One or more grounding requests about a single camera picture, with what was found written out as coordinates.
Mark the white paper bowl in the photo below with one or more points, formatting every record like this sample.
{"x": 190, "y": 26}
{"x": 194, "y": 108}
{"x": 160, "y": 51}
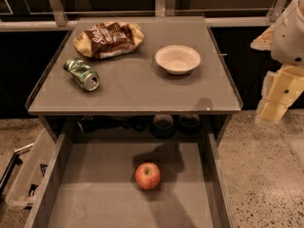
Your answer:
{"x": 177, "y": 60}

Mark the grey counter cabinet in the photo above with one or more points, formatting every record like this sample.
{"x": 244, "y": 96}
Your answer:
{"x": 133, "y": 84}

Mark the clear plastic bin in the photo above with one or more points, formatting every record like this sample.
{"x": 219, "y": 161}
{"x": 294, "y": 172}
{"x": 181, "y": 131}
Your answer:
{"x": 26, "y": 186}

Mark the crushed green soda can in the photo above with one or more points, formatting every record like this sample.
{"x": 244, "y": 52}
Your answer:
{"x": 84, "y": 75}

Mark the red apple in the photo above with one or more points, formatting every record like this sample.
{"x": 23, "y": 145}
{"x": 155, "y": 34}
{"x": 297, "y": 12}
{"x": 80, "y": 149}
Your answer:
{"x": 148, "y": 176}

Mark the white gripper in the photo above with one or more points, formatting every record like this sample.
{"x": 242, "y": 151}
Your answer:
{"x": 289, "y": 43}

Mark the brown chip bag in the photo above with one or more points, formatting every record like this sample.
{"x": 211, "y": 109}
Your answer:
{"x": 108, "y": 39}

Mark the grey open top drawer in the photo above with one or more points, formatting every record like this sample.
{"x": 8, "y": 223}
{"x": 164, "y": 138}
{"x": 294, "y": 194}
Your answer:
{"x": 90, "y": 183}

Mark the metal railing frame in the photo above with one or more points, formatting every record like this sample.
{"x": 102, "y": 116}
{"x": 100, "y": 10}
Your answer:
{"x": 22, "y": 15}

